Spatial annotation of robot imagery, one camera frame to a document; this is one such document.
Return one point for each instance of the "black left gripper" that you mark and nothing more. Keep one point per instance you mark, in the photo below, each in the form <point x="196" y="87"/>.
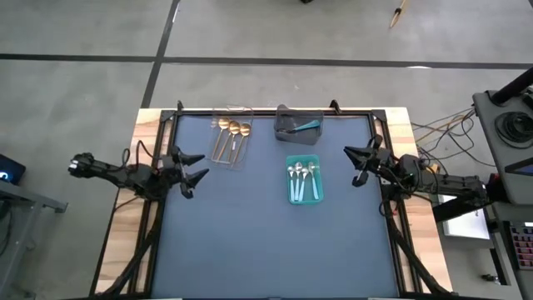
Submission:
<point x="172" y="168"/>

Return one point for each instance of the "black device blue light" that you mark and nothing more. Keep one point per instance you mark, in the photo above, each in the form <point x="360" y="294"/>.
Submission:
<point x="12" y="168"/>

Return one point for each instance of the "white box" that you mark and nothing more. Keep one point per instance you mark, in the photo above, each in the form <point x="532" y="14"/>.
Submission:
<point x="462" y="225"/>

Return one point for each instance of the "dark grey plastic bin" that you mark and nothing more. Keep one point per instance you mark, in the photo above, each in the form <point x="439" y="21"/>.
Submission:
<point x="300" y="139"/>

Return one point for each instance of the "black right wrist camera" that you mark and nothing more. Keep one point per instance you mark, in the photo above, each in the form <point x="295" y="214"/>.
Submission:
<point x="410" y="164"/>

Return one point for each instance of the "grey desk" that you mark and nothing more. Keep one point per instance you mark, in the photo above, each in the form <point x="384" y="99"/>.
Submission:
<point x="33" y="200"/>

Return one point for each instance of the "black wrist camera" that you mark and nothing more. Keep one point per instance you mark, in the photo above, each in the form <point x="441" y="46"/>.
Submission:
<point x="147" y="177"/>
<point x="410" y="164"/>

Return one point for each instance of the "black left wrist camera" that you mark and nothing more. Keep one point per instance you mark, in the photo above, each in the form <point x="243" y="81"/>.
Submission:
<point x="147" y="177"/>

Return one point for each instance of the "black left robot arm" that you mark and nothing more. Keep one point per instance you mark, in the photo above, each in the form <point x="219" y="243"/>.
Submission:
<point x="125" y="175"/>

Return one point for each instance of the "black stand pole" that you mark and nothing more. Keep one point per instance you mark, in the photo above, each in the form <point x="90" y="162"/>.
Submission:
<point x="512" y="87"/>

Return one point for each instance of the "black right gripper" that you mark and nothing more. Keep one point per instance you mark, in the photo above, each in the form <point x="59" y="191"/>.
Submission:
<point x="381" y="160"/>

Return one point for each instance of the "grey equipment stand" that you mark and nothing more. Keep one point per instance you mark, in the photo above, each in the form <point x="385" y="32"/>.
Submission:
<point x="491" y="137"/>

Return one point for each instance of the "black clamp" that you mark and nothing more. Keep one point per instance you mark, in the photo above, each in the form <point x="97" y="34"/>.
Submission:
<point x="180" y="105"/>
<point x="334" y="105"/>

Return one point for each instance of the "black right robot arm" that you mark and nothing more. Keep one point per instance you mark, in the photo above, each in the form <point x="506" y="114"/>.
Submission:
<point x="449" y="183"/>

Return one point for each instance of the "teal plastic bin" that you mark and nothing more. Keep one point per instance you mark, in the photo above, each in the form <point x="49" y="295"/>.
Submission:
<point x="320" y="196"/>

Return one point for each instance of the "clear plastic bin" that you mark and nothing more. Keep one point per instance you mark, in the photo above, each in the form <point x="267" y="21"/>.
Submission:
<point x="245" y="154"/>

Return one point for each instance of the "gold spoon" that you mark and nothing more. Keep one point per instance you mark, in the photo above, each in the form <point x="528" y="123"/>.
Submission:
<point x="224" y="123"/>
<point x="234" y="127"/>
<point x="245" y="129"/>

